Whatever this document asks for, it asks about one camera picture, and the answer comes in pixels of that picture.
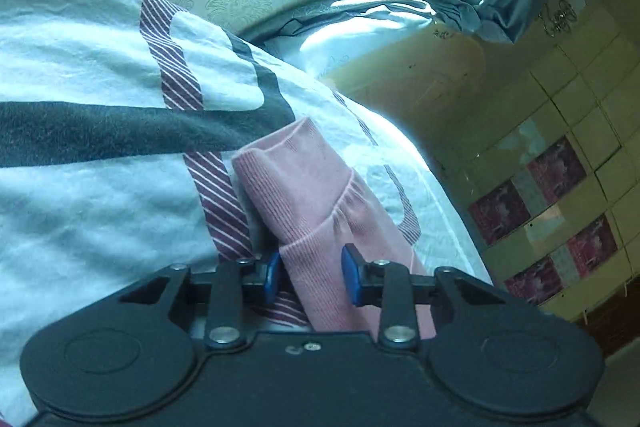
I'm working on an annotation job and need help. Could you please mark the metal wall hook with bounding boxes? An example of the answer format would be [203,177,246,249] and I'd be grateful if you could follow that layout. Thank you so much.
[537,0,583,38]

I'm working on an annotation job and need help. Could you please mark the white patterned bedsheet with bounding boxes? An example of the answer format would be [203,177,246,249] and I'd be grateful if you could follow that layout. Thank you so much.
[0,0,493,423]

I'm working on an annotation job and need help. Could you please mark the light blue satin pillow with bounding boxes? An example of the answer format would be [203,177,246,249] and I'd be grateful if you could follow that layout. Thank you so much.
[262,0,436,80]

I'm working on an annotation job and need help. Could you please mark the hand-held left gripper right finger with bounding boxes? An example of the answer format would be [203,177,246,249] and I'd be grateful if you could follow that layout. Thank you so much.
[341,243,502,352]

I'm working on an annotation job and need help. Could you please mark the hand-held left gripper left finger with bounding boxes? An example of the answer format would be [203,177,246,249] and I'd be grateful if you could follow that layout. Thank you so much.
[117,252,283,350]

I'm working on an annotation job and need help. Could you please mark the pink ribbed garment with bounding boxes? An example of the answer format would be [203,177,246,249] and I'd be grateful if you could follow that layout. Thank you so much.
[231,117,437,340]

